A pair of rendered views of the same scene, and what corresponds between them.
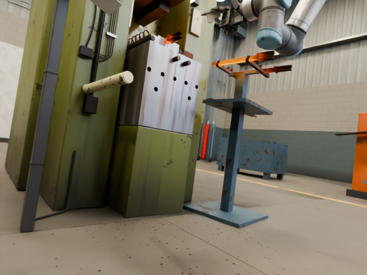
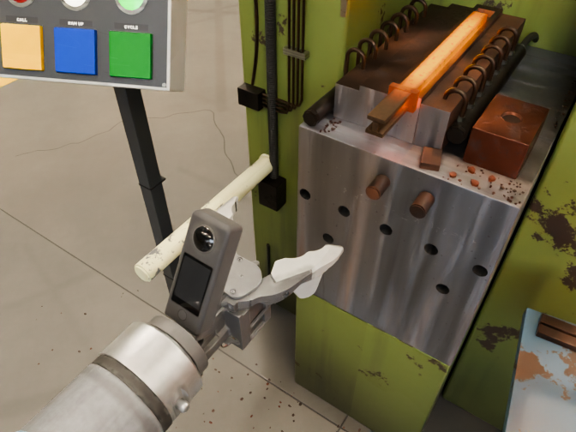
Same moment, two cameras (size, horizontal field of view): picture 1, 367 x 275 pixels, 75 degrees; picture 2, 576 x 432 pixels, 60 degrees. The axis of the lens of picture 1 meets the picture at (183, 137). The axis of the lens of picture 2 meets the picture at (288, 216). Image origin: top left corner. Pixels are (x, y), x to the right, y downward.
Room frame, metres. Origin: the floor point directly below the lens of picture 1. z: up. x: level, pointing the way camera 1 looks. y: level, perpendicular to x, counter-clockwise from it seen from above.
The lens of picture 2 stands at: (0.99, -0.46, 1.40)
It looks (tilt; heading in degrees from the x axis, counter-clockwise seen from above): 44 degrees down; 74
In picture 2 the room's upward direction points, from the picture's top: straight up
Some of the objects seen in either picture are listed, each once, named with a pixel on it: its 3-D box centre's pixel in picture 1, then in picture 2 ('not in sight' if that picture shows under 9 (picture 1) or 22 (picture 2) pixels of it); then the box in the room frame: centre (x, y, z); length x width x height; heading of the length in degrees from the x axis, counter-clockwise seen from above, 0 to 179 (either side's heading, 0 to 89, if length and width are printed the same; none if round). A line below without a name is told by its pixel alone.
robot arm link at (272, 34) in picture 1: (271, 30); not in sight; (0.87, -0.27, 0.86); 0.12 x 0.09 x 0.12; 130
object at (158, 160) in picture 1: (136, 165); (403, 301); (1.54, 0.27, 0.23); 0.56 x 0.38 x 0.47; 41
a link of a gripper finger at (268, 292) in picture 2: not in sight; (270, 281); (1.06, -0.15, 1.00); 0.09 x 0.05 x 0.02; 5
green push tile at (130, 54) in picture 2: not in sight; (131, 55); (0.95, 0.39, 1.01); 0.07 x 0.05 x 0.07; 156
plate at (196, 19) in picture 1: (195, 22); not in sight; (1.64, 0.02, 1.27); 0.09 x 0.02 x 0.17; 131
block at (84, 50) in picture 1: (86, 52); (251, 96); (1.18, 0.54, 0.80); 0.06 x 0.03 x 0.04; 131
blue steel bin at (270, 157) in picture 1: (251, 157); not in sight; (5.14, -1.51, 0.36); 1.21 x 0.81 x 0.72; 46
